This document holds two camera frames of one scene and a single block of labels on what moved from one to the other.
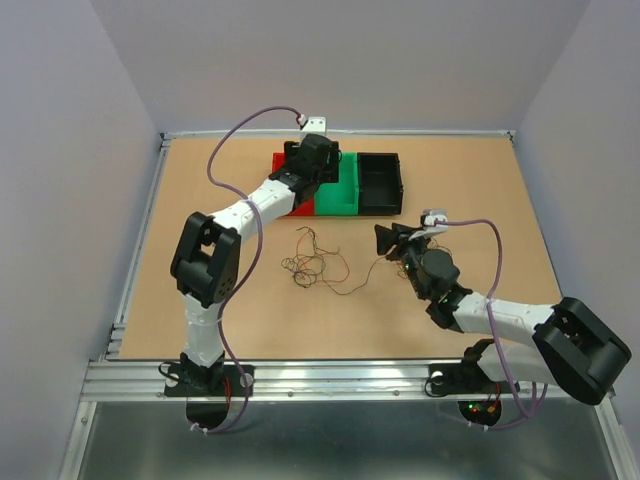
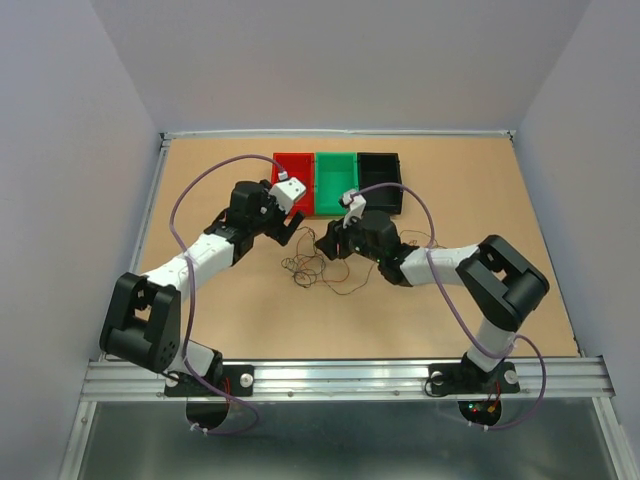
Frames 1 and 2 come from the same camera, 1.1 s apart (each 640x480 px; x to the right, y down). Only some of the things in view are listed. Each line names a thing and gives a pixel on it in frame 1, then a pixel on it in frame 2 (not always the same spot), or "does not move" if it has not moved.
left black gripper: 330,172 → 280,232
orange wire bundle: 312,265 does not move
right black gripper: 400,235 → 336,231
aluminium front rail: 285,380 does not move
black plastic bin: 380,186 does not move
